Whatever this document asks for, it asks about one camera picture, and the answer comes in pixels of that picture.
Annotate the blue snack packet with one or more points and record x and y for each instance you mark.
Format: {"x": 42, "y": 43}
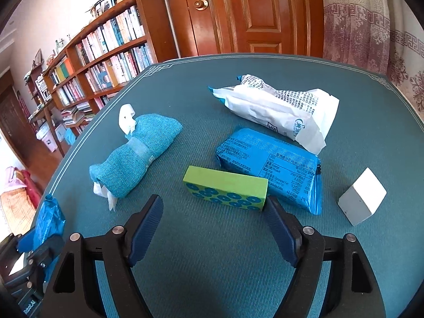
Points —
{"x": 265, "y": 159}
{"x": 49, "y": 218}

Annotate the rows of shelved books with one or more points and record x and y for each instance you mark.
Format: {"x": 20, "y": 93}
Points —
{"x": 112, "y": 36}

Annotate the small white cube box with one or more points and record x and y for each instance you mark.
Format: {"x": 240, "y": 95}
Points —
{"x": 361, "y": 198}

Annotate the white snack packet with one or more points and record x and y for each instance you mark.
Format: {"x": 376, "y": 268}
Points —
{"x": 265, "y": 106}

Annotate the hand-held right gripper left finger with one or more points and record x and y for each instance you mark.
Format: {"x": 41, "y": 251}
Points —
{"x": 145, "y": 228}

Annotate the patterned purple curtain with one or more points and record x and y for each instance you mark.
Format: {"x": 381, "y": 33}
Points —
{"x": 371, "y": 23}

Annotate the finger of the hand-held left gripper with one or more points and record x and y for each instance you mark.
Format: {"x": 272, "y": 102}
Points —
{"x": 46, "y": 251}

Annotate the blue plastic bin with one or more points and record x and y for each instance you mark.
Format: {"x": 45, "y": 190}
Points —
{"x": 71, "y": 137}

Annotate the blue mesh pouch white ribbon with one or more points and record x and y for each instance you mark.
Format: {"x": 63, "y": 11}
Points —
{"x": 139, "y": 152}

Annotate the green block with blue dots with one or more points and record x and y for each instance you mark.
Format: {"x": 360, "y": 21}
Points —
{"x": 225, "y": 180}

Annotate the patterned bedding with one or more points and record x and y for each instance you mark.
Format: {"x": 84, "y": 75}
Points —
{"x": 16, "y": 198}

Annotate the wooden bookshelf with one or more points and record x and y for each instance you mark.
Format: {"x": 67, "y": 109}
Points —
{"x": 155, "y": 23}

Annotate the film strip photo frame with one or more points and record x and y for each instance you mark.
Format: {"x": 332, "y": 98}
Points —
{"x": 104, "y": 5}

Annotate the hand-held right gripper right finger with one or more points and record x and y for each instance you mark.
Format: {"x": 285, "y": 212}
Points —
{"x": 281, "y": 228}

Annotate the white waste bin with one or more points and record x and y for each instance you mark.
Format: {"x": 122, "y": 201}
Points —
{"x": 48, "y": 139}

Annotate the dark wooden rack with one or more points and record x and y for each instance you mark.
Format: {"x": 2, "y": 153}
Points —
{"x": 49, "y": 112}

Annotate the brass door knob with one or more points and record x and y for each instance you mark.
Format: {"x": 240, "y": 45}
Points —
{"x": 200, "y": 4}

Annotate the wooden door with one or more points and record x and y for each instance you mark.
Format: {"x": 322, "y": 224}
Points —
{"x": 251, "y": 10}

